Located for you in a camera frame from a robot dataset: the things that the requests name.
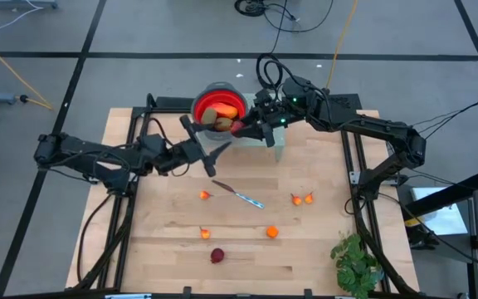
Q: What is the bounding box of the white floor cable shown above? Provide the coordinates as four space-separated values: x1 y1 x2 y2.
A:
0 0 45 53

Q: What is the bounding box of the green perforated metal shelf riser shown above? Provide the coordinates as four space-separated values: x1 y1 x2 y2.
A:
196 93 285 162

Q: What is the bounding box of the black hanging coiled cable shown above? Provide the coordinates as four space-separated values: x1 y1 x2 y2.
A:
255 0 290 91

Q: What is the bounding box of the tangled black floor cable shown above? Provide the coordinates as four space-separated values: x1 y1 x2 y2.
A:
233 0 335 34

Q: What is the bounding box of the green potted plant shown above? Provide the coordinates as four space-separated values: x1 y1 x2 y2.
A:
329 232 385 299

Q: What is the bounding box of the yellow hanging cord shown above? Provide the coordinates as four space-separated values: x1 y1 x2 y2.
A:
324 0 359 91
0 32 54 111

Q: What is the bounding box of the black aluminium rig frame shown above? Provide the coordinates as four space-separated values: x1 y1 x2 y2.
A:
72 93 418 299

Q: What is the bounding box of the knife with blue striped handle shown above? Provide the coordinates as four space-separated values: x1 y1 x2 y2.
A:
212 179 266 210

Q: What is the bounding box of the thin black cable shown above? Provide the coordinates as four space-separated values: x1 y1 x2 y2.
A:
404 100 478 142

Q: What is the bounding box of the red collapsible bowl grey rim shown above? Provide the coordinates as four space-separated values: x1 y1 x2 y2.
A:
190 81 249 141

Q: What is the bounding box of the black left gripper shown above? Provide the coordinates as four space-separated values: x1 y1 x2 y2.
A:
155 115 232 179

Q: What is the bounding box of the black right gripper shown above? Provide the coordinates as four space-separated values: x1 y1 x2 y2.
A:
238 89 292 149

